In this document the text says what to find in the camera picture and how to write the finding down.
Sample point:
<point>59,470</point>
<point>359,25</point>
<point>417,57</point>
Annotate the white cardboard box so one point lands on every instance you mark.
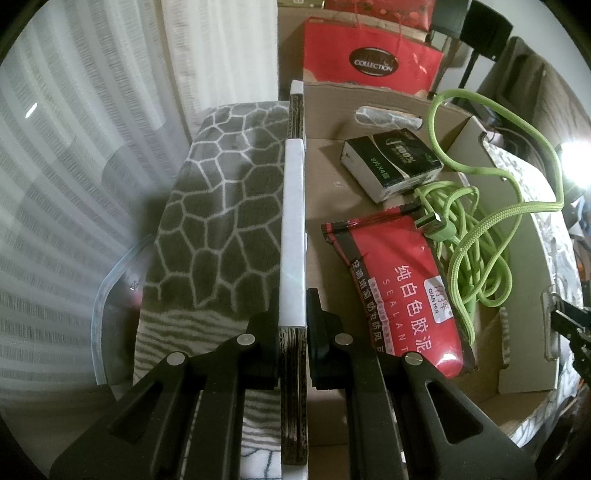
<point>323,194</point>

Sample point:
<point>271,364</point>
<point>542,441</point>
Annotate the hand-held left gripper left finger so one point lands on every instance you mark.
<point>265,344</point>

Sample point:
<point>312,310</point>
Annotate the red patterned gift bag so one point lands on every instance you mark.
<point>397,10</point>

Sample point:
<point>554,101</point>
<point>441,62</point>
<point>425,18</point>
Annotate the white pleated curtain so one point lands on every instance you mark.
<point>92,161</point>

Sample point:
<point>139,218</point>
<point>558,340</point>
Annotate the red Collection paper bag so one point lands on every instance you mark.
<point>369,46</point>

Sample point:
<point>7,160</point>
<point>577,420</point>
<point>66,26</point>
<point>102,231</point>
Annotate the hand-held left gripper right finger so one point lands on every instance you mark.
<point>323,344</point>

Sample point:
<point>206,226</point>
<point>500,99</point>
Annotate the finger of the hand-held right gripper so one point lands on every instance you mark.
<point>579,353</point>

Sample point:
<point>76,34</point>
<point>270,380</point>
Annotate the brown cardboard carton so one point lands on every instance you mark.
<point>290,46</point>

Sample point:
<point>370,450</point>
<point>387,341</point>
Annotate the red sealant packet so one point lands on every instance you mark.
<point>401,286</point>

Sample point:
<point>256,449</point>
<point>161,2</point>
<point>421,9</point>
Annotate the black tissue pack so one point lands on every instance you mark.
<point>392,161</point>

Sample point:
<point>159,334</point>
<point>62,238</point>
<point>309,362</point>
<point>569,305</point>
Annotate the black portable lamp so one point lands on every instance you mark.
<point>577,161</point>

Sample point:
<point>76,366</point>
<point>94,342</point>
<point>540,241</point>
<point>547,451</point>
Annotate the brown sofa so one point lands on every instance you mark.
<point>545,92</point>

